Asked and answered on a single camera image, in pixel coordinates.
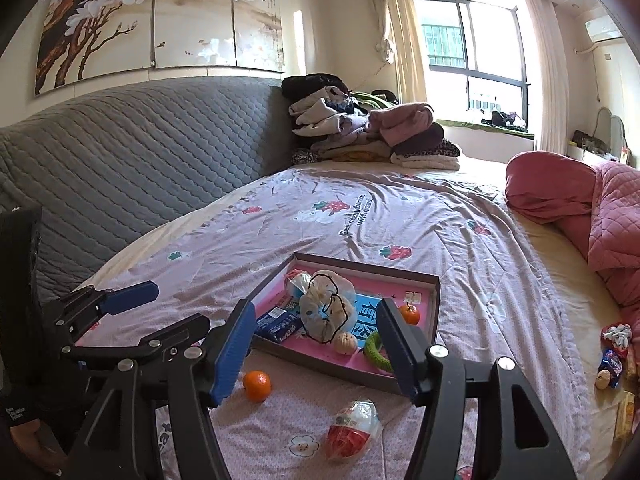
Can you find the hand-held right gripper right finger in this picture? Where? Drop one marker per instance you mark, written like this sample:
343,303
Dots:
400,355

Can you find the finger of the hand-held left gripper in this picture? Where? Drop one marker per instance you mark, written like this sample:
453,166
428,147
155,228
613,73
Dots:
127,297
140,337

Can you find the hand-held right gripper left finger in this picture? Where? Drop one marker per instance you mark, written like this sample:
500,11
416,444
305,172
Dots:
232,355

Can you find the large orange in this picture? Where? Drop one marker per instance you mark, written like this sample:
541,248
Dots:
257,386

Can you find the small orange with stem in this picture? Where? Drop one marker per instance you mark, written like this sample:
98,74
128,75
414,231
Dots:
410,315

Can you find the walnut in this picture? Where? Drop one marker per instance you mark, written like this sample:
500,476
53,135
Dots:
346,343

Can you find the grey tray pink inside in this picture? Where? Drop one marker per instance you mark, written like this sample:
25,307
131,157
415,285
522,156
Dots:
390,282

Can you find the white frilly scrunchie black trim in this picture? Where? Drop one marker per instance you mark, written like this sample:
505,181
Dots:
320,310

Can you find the person's left hand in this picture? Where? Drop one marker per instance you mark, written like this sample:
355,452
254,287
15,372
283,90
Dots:
37,447

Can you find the blue snack packet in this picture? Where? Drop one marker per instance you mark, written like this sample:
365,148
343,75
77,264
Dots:
277,326

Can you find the grey quilted headboard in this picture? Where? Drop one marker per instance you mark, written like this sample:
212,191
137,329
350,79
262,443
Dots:
125,160

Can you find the pink strawberry print bedsheet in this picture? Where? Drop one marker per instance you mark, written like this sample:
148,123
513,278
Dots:
400,210

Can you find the small blue snack bag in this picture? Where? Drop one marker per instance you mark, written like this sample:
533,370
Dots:
610,367

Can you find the small rag doll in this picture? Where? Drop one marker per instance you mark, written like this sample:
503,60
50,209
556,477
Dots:
616,335

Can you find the pink pillow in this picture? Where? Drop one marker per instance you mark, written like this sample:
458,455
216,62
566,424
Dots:
550,187

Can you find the pile of folded clothes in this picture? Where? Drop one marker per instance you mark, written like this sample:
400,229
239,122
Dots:
370,130

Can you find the yellow snack packet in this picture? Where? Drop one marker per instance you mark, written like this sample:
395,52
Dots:
625,415

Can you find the green window sill cushion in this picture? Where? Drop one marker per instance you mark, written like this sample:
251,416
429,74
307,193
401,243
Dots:
480,130

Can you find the pink quilt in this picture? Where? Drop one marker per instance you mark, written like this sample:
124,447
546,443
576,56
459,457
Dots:
617,230

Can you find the dark bag on sill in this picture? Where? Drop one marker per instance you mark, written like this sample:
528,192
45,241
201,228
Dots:
502,119

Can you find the white vanity mirror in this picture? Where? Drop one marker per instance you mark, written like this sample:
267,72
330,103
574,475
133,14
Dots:
611,132

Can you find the sheer white curtain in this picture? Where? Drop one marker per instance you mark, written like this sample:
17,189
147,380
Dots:
542,70

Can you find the cream curtain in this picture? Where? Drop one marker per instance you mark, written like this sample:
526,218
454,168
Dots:
400,35

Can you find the window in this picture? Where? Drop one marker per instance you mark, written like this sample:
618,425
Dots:
450,35

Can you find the white air conditioner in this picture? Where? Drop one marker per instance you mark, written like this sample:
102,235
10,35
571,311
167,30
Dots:
604,30

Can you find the flower wall painting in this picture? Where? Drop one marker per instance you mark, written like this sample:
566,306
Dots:
150,25

